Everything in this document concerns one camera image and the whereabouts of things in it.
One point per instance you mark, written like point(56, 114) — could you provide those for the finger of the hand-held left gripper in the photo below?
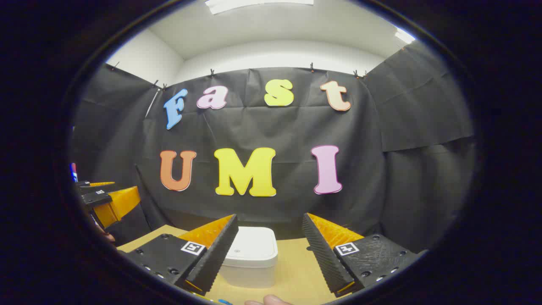
point(87, 185)
point(114, 203)

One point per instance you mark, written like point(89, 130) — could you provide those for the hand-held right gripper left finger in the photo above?
point(214, 258)

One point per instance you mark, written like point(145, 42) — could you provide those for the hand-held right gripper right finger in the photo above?
point(322, 258)

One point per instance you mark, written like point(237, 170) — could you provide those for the white desktop garbage bin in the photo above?
point(254, 254)

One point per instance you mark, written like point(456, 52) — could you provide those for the wooden desktop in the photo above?
point(296, 271)

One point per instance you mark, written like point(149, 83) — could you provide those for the computer monitor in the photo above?
point(73, 173)

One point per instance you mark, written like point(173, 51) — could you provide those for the black backdrop cloth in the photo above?
point(288, 127)

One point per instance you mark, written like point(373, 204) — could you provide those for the ceiling light panel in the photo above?
point(404, 36)
point(254, 4)

